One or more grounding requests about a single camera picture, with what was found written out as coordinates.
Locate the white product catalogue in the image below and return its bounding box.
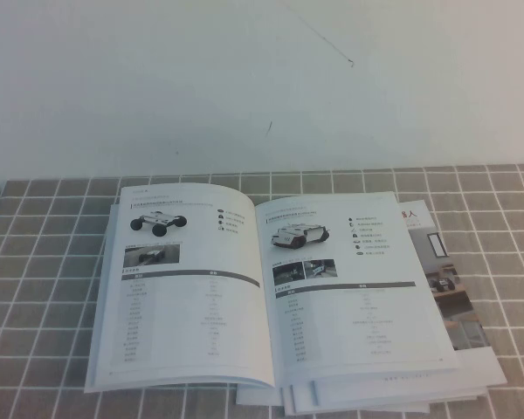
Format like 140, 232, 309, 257
83, 182, 459, 392

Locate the brochure with red title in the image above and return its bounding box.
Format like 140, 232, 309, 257
396, 199, 493, 353

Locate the grey checked tablecloth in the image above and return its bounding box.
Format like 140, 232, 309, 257
0, 163, 524, 419

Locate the white booklet with footer text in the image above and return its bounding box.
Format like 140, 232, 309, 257
310, 347, 507, 405

